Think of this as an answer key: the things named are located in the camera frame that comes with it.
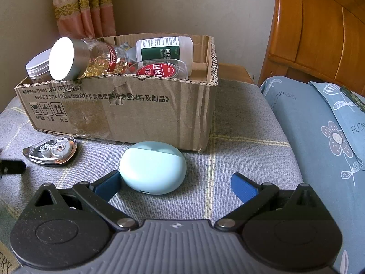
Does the yellow paper with lettering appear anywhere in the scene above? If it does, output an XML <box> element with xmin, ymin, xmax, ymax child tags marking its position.
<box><xmin>0</xmin><ymin>240</ymin><xmax>15</xmax><ymax>274</ymax></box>

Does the blue floral pillow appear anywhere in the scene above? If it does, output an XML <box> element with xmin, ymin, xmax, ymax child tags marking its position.
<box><xmin>308</xmin><ymin>81</ymin><xmax>365</xmax><ymax>180</ymax></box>

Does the wooden nightstand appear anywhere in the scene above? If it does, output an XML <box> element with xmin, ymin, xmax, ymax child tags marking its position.
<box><xmin>218</xmin><ymin>63</ymin><xmax>254</xmax><ymax>84</ymax></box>

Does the wooden headboard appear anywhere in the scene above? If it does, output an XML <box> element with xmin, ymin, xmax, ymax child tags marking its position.
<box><xmin>258</xmin><ymin>0</ymin><xmax>365</xmax><ymax>97</ymax></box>

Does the white bottle green label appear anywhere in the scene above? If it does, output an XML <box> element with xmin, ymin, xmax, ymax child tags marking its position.
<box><xmin>135</xmin><ymin>36</ymin><xmax>194</xmax><ymax>63</ymax></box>

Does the clear correction tape dispenser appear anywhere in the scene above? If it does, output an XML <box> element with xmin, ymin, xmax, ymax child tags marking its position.
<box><xmin>23</xmin><ymin>135</ymin><xmax>77</xmax><ymax>166</ymax></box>

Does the clear jar silver lid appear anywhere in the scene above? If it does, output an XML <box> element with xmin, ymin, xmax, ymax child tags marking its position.
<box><xmin>25</xmin><ymin>48</ymin><xmax>53</xmax><ymax>82</ymax></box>

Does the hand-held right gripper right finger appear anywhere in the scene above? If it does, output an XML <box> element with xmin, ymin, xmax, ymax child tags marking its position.
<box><xmin>214</xmin><ymin>173</ymin><xmax>323</xmax><ymax>230</ymax></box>

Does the blue floral duvet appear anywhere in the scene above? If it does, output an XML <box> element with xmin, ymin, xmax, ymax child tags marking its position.
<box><xmin>258</xmin><ymin>76</ymin><xmax>365</xmax><ymax>274</ymax></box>

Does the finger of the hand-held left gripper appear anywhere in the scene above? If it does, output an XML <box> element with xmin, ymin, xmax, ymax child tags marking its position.
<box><xmin>0</xmin><ymin>160</ymin><xmax>26</xmax><ymax>181</ymax></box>

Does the clear bottle of golden capsules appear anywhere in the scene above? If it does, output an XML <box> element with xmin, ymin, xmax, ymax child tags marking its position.
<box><xmin>48</xmin><ymin>37</ymin><xmax>131</xmax><ymax>81</ymax></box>

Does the clear round container red label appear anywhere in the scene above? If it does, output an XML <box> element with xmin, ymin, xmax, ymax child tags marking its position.
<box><xmin>128</xmin><ymin>58</ymin><xmax>190</xmax><ymax>80</ymax></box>

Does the light blue earbud case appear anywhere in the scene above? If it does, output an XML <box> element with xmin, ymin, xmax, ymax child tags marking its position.
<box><xmin>119</xmin><ymin>141</ymin><xmax>188</xmax><ymax>195</ymax></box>

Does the brown cardboard box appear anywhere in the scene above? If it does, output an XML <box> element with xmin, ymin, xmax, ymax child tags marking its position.
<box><xmin>14</xmin><ymin>35</ymin><xmax>219</xmax><ymax>152</ymax></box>

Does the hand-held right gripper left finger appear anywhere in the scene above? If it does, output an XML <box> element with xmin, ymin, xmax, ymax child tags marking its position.
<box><xmin>27</xmin><ymin>170</ymin><xmax>140</xmax><ymax>232</ymax></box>

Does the pink patterned curtain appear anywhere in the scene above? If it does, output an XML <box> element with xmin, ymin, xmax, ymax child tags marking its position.
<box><xmin>51</xmin><ymin>0</ymin><xmax>117</xmax><ymax>42</ymax></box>

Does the dark green patterned cloth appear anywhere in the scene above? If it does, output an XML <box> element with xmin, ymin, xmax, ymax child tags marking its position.
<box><xmin>341</xmin><ymin>86</ymin><xmax>365</xmax><ymax>107</ymax></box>

